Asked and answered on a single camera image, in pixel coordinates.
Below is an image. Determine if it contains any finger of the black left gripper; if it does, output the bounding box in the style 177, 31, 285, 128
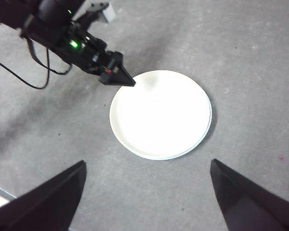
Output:
98, 51, 137, 87

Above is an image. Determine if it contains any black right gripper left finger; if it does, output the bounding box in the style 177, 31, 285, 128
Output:
0, 160, 87, 231

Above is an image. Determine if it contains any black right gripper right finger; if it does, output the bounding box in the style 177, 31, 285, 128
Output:
210, 158, 289, 231

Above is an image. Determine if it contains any white round plate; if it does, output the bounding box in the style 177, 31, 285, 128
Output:
109, 69, 212, 160

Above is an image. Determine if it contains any black cable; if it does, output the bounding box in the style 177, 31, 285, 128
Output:
26, 38, 73, 75
0, 48, 51, 90

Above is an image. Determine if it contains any pale grey camera box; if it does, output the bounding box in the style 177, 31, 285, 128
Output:
86, 0, 116, 24

